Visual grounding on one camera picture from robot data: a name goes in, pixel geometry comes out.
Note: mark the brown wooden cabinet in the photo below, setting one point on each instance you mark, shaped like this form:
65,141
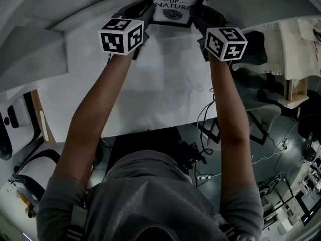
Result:
40,114

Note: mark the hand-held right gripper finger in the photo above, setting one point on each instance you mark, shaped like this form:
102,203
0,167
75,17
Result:
194,16

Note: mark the white black-trimmed machine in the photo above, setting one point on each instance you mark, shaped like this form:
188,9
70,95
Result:
42,164
22,127

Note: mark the black belt-mounted device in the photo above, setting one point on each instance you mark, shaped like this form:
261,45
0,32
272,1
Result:
190,154

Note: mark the white shell chair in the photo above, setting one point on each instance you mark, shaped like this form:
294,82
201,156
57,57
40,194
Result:
265,112

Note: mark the black yellow-patched bag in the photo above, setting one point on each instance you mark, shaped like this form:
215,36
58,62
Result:
308,132

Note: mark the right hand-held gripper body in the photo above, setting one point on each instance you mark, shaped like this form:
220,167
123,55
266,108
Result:
215,43

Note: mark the person's grey shirt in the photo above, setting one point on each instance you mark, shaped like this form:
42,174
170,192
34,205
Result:
150,205

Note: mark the white power strip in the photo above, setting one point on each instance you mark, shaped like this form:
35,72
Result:
204,177

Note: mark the person's black trousers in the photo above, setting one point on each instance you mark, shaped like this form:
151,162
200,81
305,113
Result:
140,144

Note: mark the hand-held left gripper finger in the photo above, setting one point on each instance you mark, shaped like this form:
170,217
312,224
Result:
150,15

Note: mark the person's right forearm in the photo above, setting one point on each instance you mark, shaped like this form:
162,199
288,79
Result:
230,122

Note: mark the white desk with drawers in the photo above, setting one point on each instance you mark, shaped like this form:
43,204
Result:
163,84

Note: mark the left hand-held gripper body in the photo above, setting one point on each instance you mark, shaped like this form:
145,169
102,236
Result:
113,41

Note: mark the black framed nature picture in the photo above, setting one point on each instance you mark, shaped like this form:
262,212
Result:
173,6

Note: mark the person's left forearm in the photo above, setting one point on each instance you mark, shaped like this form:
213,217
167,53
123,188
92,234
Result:
100,109

